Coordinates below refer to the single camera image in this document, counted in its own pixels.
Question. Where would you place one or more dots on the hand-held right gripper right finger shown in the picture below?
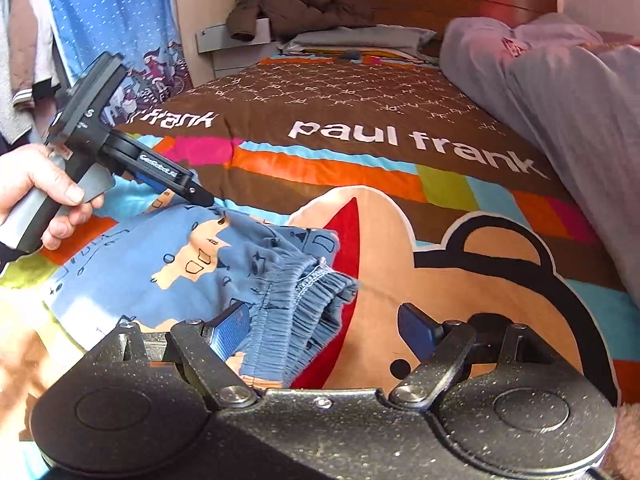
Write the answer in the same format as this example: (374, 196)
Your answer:
(417, 332)

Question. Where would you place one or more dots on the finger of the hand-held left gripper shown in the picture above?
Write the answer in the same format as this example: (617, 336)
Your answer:
(150, 183)
(202, 195)

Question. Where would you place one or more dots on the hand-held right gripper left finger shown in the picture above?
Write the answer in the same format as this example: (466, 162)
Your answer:
(230, 332)

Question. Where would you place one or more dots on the blue printed pants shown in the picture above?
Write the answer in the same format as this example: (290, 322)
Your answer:
(175, 260)

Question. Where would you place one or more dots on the person's left hand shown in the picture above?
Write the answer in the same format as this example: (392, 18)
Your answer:
(30, 175)

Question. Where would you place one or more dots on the hanging grey jacket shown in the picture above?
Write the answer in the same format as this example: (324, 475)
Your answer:
(20, 60)

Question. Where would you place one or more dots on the blue printed curtain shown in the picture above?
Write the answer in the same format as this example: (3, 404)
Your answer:
(115, 20)

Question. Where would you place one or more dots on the white nightstand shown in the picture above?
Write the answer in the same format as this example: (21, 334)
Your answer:
(220, 45)

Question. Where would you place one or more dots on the colourful printed blanket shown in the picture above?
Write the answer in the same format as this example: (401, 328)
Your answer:
(350, 110)

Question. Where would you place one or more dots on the brown jacket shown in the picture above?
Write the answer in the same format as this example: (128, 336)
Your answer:
(295, 5)

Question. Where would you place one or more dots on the grey pillow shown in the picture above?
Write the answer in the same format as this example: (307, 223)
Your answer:
(360, 37)

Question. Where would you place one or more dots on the striped colourful pillow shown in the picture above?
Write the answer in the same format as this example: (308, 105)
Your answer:
(395, 56)

